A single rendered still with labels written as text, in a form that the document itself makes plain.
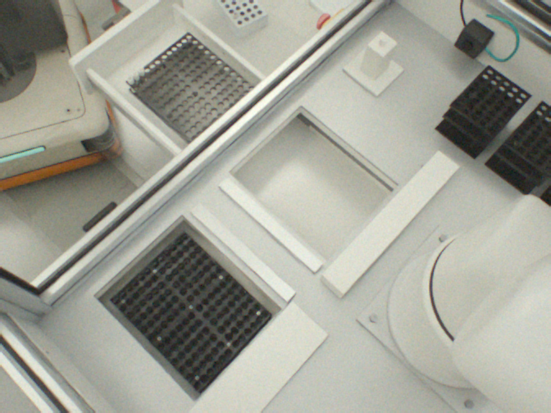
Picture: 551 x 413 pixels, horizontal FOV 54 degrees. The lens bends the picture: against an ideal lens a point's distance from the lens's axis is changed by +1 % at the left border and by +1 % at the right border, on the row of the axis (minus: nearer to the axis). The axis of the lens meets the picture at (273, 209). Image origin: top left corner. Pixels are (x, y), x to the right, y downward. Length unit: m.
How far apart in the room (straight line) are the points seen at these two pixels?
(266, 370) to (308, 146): 0.49
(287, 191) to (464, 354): 0.75
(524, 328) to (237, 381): 0.58
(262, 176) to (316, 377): 0.43
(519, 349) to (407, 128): 0.73
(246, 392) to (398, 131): 0.55
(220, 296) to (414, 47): 0.63
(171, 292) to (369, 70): 0.56
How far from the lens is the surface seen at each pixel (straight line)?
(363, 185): 1.12
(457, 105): 1.06
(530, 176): 1.04
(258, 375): 0.88
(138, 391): 0.91
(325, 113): 1.05
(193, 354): 0.95
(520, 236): 0.63
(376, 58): 1.05
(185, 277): 0.97
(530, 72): 1.15
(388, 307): 0.91
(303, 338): 0.89
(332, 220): 1.08
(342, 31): 1.11
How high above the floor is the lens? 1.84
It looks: 69 degrees down
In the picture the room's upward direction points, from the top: 6 degrees clockwise
